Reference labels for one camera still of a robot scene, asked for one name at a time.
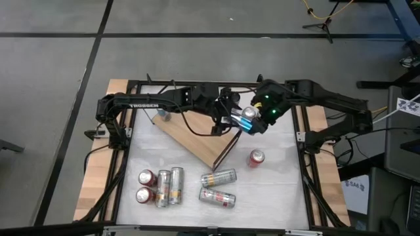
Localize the white glossy table mat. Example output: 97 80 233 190
115 85 311 230

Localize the blue metal desk frame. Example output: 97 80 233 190
386 0 420 43

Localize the black desk foot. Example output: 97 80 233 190
356 64 420 90

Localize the black stand foot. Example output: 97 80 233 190
0 138 26 154

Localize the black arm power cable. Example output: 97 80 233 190
83 143 113 175

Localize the grey cabinet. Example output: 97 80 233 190
383 85 420 184

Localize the white SA6 paper sign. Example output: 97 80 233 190
340 174 371 216

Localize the white orange Celsius can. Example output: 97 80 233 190
168 167 185 206
200 168 238 189
154 169 172 208

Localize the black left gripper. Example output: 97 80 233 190
209 85 244 136

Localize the black aluminium table frame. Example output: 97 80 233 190
73 73 350 236

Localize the white marker paper sheet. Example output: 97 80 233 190
396 96 420 118

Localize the yellow floor cable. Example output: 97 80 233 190
301 0 356 21

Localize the black tripod stand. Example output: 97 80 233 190
301 0 342 45

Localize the black rig crossbar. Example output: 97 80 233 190
0 221 420 236

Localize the red Fanta soda can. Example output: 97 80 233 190
246 148 266 169
135 186 156 205
137 168 158 188

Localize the white cable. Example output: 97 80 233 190
372 93 420 125

